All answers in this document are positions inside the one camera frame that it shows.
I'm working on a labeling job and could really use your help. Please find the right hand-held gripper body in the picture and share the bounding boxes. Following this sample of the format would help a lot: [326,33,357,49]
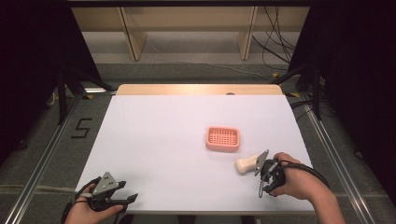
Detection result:
[254,148,287,199]

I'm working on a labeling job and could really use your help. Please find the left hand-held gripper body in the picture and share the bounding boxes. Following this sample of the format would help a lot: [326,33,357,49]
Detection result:
[88,172,127,213]

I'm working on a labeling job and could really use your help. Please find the pink soap dish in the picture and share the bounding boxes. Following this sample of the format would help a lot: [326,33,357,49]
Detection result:
[205,125,241,153]

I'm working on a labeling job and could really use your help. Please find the person's right hand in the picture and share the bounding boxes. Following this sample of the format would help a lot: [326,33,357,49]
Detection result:
[268,151,332,203]

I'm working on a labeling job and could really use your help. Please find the person's left hand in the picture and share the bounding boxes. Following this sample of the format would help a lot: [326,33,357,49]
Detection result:
[64,182,124,224]

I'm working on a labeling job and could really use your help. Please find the white table cover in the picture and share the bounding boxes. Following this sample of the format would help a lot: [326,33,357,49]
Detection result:
[75,94,316,216]

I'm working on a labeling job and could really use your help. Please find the black metal stand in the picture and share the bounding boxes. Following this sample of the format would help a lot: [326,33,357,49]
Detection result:
[55,65,117,126]
[273,63,323,121]

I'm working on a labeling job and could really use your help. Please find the black curtain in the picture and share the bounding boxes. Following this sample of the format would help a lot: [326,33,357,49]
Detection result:
[0,0,104,166]
[288,0,396,200]

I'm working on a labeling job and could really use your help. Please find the light wooden shelf unit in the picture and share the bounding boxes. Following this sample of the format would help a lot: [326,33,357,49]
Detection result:
[70,6,311,63]

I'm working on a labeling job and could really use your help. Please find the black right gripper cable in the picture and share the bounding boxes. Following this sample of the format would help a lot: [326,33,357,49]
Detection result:
[278,160,331,189]

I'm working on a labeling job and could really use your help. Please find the aluminium floor rail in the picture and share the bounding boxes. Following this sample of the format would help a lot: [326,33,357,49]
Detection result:
[3,92,84,224]
[299,92,376,224]

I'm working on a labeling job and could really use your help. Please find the black floor cables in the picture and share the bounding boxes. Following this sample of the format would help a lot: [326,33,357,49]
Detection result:
[251,6,297,72]

